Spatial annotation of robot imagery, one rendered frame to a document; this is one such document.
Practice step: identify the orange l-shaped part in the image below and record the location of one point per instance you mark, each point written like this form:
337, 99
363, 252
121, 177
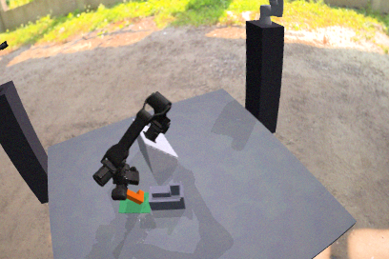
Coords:
136, 197

